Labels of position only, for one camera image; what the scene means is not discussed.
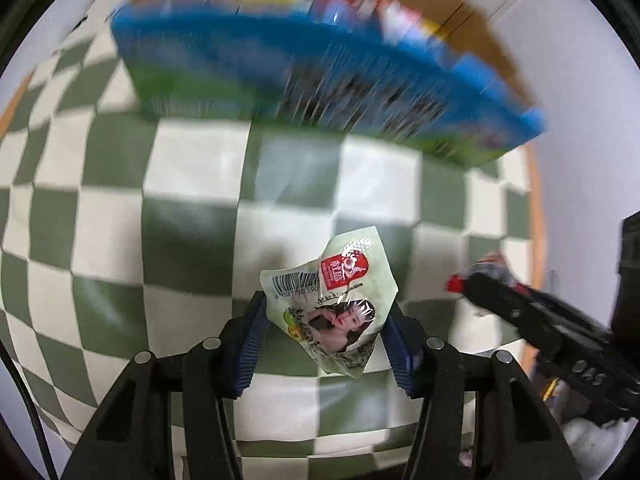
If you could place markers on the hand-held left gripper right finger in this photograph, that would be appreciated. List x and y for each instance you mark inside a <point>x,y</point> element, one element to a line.
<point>400,355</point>

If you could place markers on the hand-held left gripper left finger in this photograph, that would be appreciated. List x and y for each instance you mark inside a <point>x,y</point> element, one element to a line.
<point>247,350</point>

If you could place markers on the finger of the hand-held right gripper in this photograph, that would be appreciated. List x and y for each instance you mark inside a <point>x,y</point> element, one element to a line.
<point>525,310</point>

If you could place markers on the pale green snack packet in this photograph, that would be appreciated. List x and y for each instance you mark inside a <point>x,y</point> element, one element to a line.
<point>330,290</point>

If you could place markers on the blue and green cardboard box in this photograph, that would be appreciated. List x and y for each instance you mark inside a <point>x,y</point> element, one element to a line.
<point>300,60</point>

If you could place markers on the green white checkered cloth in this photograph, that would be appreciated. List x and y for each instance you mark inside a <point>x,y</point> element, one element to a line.
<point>195,170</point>

